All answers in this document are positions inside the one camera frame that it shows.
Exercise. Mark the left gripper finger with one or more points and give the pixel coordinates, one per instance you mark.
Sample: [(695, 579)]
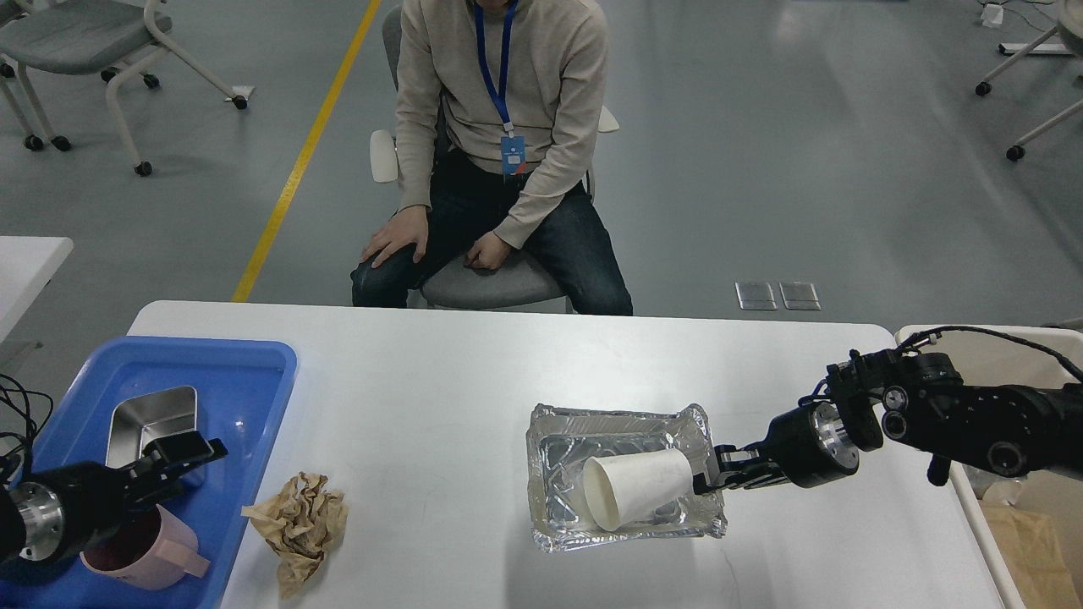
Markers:
[(156, 475)]

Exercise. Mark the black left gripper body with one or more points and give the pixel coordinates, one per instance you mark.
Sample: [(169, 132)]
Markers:
[(55, 514)]

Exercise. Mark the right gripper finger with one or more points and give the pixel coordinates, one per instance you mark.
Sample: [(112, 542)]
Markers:
[(731, 468)]

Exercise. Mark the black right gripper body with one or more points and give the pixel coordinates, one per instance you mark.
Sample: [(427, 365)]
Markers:
[(811, 446)]

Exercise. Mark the stainless steel rectangular container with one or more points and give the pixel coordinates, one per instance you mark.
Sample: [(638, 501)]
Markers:
[(139, 420)]

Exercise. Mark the pink mug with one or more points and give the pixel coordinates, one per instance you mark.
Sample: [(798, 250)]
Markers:
[(156, 550)]

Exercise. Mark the white paper cup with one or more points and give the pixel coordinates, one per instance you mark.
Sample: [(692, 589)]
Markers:
[(622, 489)]

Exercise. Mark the brown paper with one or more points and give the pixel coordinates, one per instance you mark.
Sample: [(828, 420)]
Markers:
[(302, 523)]

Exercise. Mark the aluminium foil tray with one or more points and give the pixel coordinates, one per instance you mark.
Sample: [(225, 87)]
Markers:
[(560, 440)]

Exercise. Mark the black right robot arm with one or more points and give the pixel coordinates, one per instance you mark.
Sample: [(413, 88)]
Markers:
[(916, 398)]

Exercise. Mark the blue plastic tray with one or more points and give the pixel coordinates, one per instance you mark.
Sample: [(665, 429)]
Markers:
[(242, 390)]

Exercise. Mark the metal floor socket plate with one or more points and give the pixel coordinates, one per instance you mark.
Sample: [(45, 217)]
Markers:
[(755, 296)]

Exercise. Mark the clear plastic bag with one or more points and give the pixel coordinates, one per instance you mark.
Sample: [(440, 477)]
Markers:
[(981, 481)]

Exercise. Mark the white side table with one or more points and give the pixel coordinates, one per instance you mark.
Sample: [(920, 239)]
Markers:
[(27, 264)]

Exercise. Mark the grey office chair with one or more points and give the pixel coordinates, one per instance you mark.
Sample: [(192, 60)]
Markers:
[(499, 288)]

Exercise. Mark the grey chair far left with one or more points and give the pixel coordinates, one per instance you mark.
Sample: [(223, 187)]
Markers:
[(88, 37)]

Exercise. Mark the seated person beige sweater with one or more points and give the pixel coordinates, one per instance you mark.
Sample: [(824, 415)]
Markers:
[(508, 127)]

